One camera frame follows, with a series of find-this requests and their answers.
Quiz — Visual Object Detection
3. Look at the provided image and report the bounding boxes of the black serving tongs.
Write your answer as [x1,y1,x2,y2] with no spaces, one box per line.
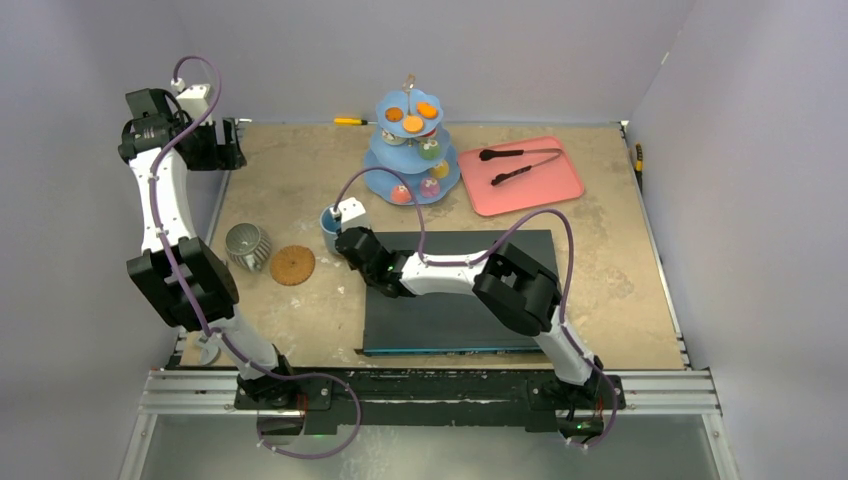
[478,146,566,188]

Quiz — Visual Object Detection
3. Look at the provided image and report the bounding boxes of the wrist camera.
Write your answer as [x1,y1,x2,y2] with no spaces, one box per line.
[171,78,216,125]
[329,197,371,233]

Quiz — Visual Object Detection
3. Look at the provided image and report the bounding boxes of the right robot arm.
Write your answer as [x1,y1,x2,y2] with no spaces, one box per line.
[335,227,616,407]

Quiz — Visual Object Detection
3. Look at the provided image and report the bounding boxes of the round woven coaster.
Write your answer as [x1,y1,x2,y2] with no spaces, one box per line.
[269,245,316,286]

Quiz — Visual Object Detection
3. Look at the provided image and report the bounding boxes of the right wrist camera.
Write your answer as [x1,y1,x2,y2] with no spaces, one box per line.
[329,197,371,233]

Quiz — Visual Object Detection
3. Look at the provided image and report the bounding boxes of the adjustable wrench red handle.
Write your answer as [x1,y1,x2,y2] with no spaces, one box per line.
[194,334,220,366]

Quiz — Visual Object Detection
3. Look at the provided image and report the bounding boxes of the aluminium frame rail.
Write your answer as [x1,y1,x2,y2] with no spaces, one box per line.
[120,368,739,479]

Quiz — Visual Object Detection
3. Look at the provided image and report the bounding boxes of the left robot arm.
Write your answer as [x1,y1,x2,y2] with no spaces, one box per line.
[118,84,298,409]

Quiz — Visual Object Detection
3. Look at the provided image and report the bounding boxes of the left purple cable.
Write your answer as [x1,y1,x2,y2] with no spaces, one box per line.
[146,55,363,462]

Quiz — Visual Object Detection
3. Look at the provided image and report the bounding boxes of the orange flower cookie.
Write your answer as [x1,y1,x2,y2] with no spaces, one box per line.
[416,102,440,120]

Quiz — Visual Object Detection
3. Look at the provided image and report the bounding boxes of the orange round cookie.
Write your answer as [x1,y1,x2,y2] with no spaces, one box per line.
[402,115,425,134]

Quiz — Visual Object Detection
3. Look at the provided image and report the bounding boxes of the grey ribbed cup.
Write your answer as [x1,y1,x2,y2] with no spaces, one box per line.
[225,223,272,273]

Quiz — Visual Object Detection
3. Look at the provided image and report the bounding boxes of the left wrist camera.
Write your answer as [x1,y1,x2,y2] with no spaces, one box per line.
[171,78,216,125]

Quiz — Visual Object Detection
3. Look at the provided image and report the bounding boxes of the blue ceramic mug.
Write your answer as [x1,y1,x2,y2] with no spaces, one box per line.
[320,205,341,256]

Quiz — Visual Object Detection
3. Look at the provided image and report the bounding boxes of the yellow small cake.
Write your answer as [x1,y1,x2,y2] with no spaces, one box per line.
[429,160,450,180]

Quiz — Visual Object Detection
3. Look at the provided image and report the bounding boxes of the yellow handled screwdriver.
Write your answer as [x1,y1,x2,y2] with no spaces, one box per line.
[634,143,644,174]
[333,117,369,126]

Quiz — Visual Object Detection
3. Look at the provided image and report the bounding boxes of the orange disc sweet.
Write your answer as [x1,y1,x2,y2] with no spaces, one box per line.
[384,107,405,123]

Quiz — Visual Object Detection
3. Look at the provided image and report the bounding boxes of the blue three-tier cake stand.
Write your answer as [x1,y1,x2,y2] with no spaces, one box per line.
[364,74,460,205]

